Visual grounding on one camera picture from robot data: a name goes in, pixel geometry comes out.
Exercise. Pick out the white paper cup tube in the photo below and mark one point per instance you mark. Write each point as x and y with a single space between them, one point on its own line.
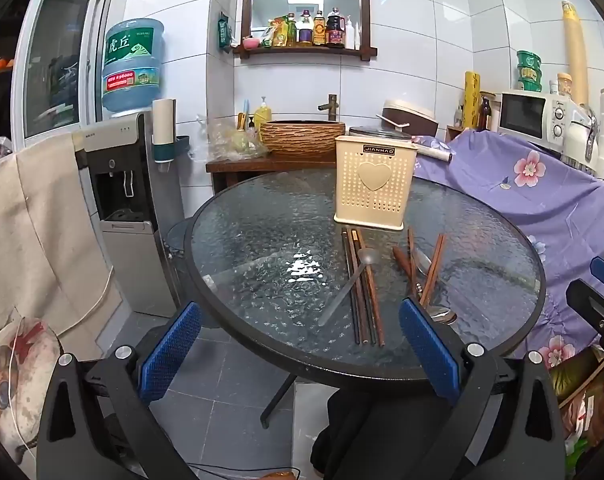
163 120

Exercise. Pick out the yellow green packet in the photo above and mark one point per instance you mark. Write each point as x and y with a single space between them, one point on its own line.
277 32

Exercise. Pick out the white squeeze bottle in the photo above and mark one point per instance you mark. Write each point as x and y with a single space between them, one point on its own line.
350 35

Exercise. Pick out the plastic wrap roll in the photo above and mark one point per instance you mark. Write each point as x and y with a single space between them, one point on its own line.
431 152

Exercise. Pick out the teal cup holder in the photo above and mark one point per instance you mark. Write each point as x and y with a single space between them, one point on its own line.
179 145

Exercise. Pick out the white framed window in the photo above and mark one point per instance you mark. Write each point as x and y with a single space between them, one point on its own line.
57 60

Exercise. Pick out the clear plastic bag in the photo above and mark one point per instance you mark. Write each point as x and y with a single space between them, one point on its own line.
227 140

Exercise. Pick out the pink bowl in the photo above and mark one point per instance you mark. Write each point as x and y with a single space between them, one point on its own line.
250 43

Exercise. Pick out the small white bottle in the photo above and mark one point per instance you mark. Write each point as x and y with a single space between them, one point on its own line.
357 37

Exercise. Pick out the grey water dispenser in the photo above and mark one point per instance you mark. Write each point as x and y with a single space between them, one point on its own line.
127 260

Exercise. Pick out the white microwave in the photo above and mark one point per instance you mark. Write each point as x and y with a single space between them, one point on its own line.
521 115

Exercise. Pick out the round glass table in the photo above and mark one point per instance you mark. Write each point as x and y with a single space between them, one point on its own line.
262 240

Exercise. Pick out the blue toothbrush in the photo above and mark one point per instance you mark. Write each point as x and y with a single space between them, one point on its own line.
245 112

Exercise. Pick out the purple label bottle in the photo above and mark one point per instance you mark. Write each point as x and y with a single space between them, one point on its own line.
306 32

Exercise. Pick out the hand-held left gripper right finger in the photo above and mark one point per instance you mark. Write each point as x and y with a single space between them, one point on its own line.
429 350

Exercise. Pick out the yellow soap dispenser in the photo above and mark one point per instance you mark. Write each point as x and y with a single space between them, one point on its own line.
263 117

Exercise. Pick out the green capped bottle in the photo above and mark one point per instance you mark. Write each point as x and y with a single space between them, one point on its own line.
291 32

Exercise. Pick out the wooden framed mirror shelf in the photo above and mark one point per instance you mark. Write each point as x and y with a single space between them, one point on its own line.
366 20

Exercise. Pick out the wooden washstand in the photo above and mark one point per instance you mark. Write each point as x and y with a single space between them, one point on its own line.
262 166

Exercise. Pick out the tan paper roll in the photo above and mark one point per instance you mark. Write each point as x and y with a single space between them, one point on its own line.
575 55

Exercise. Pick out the bronze faucet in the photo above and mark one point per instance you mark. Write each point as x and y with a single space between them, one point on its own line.
332 102

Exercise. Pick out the dark round stool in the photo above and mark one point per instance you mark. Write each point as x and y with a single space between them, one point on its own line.
177 240

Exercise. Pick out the brown glass bottle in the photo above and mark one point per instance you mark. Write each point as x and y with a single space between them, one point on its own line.
485 115

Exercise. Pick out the yellow green bag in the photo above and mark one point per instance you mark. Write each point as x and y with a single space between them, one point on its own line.
576 375

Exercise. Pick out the green hanging packet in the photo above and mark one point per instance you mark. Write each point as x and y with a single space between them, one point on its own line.
224 32

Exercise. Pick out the woven pattern wash basin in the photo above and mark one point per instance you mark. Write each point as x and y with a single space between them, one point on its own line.
302 137

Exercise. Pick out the cream plastic utensil holder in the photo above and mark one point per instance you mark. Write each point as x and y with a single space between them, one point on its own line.
352 185

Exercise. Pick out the brown white rice cooker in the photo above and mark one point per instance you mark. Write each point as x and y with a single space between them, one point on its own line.
411 115

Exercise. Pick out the black chopstick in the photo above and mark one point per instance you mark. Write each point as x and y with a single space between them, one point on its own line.
361 320
355 320

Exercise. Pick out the yellow roll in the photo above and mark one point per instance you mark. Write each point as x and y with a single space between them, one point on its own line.
472 100

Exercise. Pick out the dog print cushion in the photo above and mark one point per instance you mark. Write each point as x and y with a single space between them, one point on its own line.
12 380

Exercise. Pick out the dark soy sauce bottle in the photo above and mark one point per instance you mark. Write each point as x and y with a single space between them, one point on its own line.
335 32

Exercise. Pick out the green noodle cup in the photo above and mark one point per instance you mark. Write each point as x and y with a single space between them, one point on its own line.
529 86
529 59
529 74

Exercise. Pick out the beige lidded jar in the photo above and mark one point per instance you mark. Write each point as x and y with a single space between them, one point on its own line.
564 85

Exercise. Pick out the beige cloth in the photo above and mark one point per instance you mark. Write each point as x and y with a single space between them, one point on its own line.
32 220

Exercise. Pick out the purple floral cloth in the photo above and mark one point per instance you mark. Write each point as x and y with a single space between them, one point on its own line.
531 200

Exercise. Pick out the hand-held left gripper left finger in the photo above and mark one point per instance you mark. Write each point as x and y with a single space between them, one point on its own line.
169 355

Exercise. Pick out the wooden box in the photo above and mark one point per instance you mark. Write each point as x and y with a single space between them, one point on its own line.
452 134

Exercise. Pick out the small clear bottle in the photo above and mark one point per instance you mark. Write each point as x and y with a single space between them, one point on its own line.
458 117

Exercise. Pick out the blue water bottle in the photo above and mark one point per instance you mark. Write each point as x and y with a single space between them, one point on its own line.
132 60

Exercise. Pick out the yellow oil bottle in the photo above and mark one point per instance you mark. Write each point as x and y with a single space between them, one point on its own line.
320 30

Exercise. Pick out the white kettle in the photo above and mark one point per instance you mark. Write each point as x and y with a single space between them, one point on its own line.
579 140

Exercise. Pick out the black cloth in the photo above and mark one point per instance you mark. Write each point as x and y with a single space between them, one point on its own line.
362 435

